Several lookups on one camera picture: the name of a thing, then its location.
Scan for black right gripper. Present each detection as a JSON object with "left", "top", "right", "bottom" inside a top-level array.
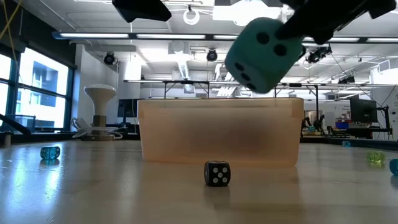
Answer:
[{"left": 275, "top": 0, "right": 398, "bottom": 60}]

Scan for large teal plush die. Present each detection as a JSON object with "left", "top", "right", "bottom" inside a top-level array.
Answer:
[{"left": 224, "top": 17, "right": 307, "bottom": 94}]

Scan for orange translucent plastic bin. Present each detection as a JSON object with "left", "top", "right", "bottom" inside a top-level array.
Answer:
[{"left": 137, "top": 97, "right": 305, "bottom": 167}]

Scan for small green translucent die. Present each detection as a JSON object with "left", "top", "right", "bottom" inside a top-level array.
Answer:
[{"left": 365, "top": 150, "right": 386, "bottom": 164}]

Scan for small black die white pips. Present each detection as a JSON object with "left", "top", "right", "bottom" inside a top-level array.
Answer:
[{"left": 203, "top": 160, "right": 231, "bottom": 188}]

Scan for small teal-blue die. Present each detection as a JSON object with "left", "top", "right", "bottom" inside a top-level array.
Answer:
[{"left": 40, "top": 146, "right": 62, "bottom": 161}]

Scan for long ceiling light bar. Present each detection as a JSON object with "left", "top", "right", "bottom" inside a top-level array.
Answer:
[{"left": 52, "top": 30, "right": 398, "bottom": 44}]

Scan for white mushroom-shaped lamp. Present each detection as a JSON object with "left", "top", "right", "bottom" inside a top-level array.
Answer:
[{"left": 81, "top": 83, "right": 118, "bottom": 142}]

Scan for black computer monitor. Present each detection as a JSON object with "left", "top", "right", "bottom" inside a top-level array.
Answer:
[
  {"left": 117, "top": 98, "right": 140, "bottom": 125},
  {"left": 349, "top": 97, "right": 379, "bottom": 124}
]

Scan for black background desk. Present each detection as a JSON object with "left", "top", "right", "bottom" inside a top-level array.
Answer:
[{"left": 326, "top": 126, "right": 393, "bottom": 140}]

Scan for large dark-framed window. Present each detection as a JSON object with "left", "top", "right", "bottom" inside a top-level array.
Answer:
[{"left": 0, "top": 43, "right": 77, "bottom": 133}]

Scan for black slanted bar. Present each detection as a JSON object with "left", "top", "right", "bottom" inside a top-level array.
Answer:
[{"left": 0, "top": 113, "right": 32, "bottom": 136}]

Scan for white hanging ring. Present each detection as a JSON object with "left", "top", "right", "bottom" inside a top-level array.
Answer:
[{"left": 182, "top": 6, "right": 200, "bottom": 26}]

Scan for black background workbench frame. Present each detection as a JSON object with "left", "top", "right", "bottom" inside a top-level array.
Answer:
[{"left": 123, "top": 79, "right": 398, "bottom": 128}]

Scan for yellow hanging cord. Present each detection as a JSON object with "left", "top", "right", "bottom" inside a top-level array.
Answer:
[{"left": 0, "top": 0, "right": 22, "bottom": 54}]

